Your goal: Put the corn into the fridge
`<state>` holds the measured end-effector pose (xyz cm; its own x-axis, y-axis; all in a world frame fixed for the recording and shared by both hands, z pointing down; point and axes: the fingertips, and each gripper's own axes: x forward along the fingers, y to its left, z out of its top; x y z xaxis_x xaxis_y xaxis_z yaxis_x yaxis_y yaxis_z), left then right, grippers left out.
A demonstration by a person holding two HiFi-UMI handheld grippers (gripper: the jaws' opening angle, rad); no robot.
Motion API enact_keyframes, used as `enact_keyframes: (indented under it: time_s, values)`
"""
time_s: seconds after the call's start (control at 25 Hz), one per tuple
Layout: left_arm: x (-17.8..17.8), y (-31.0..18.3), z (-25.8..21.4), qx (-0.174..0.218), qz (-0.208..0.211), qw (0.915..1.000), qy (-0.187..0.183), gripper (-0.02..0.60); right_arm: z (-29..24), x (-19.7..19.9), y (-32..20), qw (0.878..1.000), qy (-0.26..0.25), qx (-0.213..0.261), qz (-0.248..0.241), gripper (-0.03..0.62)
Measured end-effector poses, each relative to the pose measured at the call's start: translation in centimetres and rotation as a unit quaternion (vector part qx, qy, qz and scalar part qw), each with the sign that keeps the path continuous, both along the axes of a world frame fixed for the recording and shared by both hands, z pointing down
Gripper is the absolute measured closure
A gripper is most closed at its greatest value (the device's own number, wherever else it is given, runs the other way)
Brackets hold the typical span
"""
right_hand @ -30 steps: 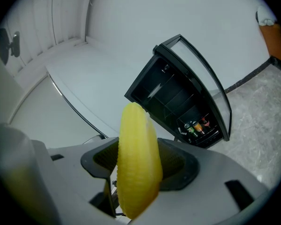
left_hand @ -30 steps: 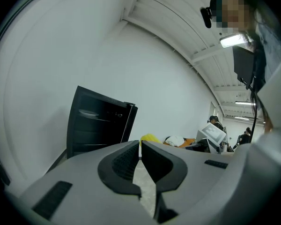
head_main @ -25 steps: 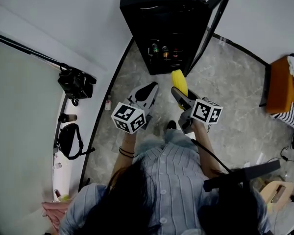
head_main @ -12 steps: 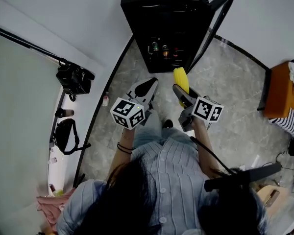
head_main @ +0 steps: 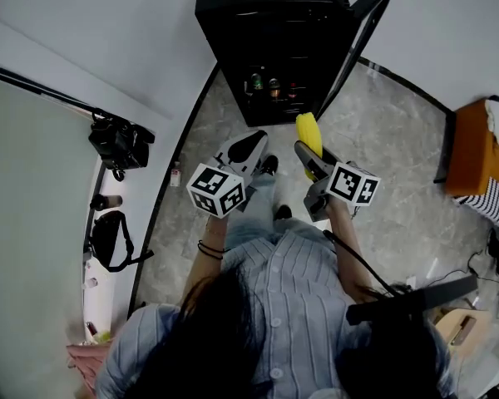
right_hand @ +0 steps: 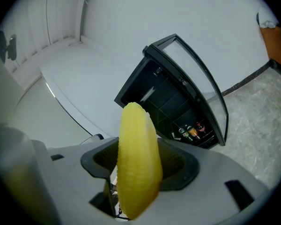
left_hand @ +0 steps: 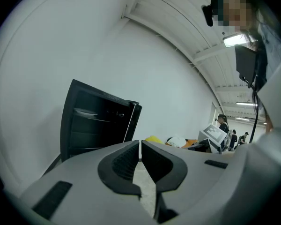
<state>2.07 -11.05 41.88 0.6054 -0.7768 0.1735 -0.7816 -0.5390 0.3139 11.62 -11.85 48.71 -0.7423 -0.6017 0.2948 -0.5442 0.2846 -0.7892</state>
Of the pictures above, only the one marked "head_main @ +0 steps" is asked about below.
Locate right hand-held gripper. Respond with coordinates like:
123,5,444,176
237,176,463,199
294,140,382,223

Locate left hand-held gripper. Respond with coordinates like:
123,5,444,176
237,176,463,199
185,130,270,219

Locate yellow corn cob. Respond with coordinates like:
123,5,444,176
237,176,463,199
295,113,325,181

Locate black mini fridge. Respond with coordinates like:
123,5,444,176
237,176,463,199
194,0,401,128

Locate person's left forearm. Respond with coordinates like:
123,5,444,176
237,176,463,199
180,216,230,307

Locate person's right forearm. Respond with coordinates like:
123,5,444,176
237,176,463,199
326,199,375,303

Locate person's left black shoe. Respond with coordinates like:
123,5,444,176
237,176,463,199
257,155,279,177

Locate person's blue jeans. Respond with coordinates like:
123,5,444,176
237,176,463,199
224,172,279,251

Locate person's blue striped shirt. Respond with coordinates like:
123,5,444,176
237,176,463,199
95,218,458,399

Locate black handbag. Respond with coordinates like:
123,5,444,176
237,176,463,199
87,112,156,182

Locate dark tumbler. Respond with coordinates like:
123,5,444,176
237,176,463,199
90,194,124,211

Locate black waist bag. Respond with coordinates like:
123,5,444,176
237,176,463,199
86,210,155,273

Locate white window ledge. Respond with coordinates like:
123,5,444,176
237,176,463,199
82,164,117,344

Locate wooden stool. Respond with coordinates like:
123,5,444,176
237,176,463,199
434,308,494,359

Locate pink cloth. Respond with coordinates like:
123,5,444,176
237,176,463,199
66,341,117,399

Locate thick black gripper cable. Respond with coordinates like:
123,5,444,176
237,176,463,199
322,229,400,298

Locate black hair tie wristband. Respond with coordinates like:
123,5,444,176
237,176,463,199
197,239,225,260

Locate black head mount bar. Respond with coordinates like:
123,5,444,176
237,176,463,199
346,274,478,327

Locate thin black floor cable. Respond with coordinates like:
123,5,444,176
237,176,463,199
415,249,499,290

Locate black wall rail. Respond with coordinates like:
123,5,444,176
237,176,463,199
0,60,99,118

